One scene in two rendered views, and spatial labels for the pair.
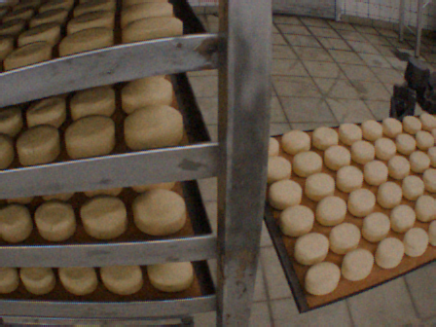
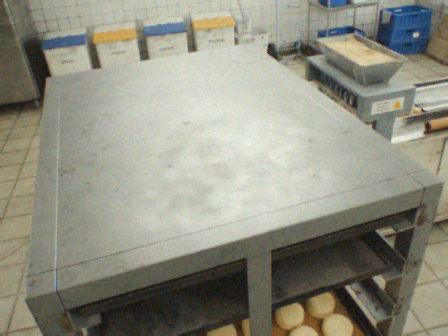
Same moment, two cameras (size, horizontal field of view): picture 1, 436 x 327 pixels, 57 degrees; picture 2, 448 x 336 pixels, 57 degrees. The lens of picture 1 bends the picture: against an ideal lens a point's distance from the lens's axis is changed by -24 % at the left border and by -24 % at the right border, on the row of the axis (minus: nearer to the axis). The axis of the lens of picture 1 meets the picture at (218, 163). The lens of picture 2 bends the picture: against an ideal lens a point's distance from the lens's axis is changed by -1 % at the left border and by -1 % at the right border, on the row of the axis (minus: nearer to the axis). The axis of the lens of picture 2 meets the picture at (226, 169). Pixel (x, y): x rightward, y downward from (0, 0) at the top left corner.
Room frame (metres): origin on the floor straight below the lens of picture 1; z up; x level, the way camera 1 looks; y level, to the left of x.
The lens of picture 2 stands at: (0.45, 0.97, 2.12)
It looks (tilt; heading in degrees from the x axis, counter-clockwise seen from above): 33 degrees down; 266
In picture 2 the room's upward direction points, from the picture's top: 4 degrees counter-clockwise
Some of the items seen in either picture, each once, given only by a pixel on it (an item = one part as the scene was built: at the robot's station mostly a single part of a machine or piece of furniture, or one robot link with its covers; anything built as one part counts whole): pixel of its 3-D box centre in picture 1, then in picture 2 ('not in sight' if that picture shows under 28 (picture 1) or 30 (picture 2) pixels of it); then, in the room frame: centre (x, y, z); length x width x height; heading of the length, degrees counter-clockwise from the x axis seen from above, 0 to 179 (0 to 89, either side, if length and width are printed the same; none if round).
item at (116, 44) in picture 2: not in sight; (120, 57); (1.39, -4.71, 0.38); 0.64 x 0.54 x 0.77; 96
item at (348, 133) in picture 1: (350, 133); not in sight; (0.75, -0.24, 0.90); 0.05 x 0.05 x 0.02
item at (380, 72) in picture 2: not in sight; (356, 59); (-0.55, -1.38, 1.25); 0.56 x 0.29 x 0.14; 99
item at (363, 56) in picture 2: not in sight; (357, 55); (-0.55, -1.38, 1.28); 0.54 x 0.27 x 0.06; 99
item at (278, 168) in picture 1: (274, 170); not in sight; (0.65, -0.09, 0.89); 0.05 x 0.05 x 0.02
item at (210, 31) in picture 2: not in sight; (213, 45); (0.09, -4.84, 0.38); 0.64 x 0.54 x 0.77; 93
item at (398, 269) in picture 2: not in sight; (292, 157); (0.27, 0.29, 1.68); 0.64 x 0.03 x 0.03; 102
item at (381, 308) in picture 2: not in sight; (291, 194); (0.27, 0.29, 1.59); 0.64 x 0.03 x 0.03; 102
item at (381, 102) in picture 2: not in sight; (353, 96); (-0.55, -1.38, 1.01); 0.72 x 0.33 x 0.34; 99
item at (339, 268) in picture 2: not in sight; (197, 185); (0.46, 0.34, 1.68); 0.60 x 0.40 x 0.02; 102
